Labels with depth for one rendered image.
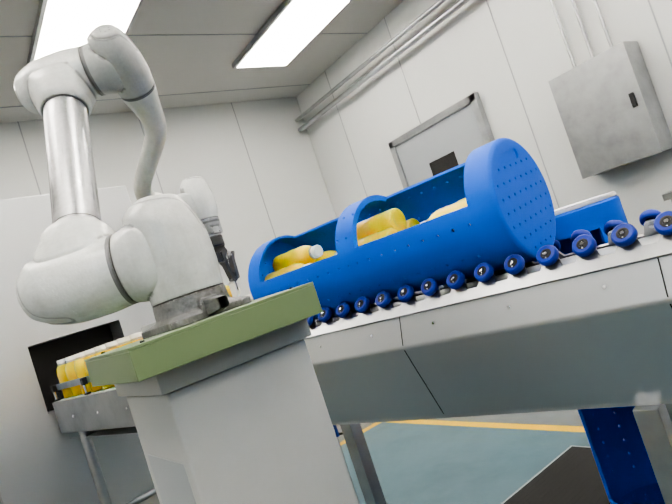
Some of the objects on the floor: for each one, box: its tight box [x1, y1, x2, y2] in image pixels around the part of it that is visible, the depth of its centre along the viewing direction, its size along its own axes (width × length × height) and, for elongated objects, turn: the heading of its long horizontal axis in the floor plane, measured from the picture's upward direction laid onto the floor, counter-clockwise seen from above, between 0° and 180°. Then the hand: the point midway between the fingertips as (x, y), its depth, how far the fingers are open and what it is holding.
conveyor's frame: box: [52, 388, 157, 504], centre depth 245 cm, size 48×164×90 cm, turn 143°
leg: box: [340, 424, 387, 504], centre depth 186 cm, size 6×6×63 cm
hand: (229, 293), depth 189 cm, fingers closed on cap, 4 cm apart
